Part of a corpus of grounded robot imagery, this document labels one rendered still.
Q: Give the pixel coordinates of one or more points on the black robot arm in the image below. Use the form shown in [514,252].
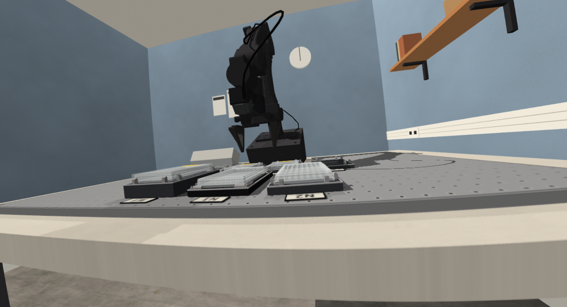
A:
[259,95]

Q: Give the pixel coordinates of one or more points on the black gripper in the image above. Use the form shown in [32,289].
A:
[247,121]

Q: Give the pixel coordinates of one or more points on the white button panel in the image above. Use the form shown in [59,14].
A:
[220,157]

